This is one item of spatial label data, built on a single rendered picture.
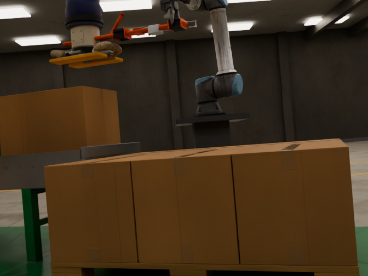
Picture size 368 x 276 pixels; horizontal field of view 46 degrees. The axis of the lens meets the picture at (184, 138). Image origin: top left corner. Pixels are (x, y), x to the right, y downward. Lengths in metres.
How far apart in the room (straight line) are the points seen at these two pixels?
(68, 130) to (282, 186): 1.38
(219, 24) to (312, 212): 1.86
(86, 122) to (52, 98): 0.25
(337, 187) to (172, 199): 0.59
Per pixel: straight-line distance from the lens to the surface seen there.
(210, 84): 3.12
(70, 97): 2.53
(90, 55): 2.57
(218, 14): 3.14
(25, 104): 2.72
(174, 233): 1.68
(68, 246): 1.90
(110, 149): 2.56
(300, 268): 1.62
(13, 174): 2.59
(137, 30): 2.58
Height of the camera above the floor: 0.62
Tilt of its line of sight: level
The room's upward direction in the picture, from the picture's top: 5 degrees counter-clockwise
